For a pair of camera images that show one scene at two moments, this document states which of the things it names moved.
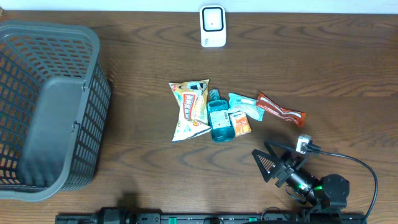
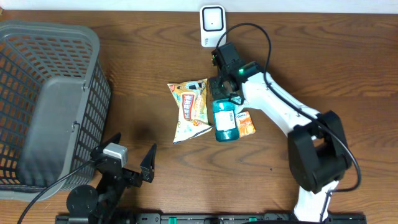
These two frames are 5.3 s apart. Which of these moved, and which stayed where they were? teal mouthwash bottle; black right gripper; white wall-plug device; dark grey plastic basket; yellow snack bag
Moved: black right gripper; teal mouthwash bottle
Stayed: white wall-plug device; yellow snack bag; dark grey plastic basket
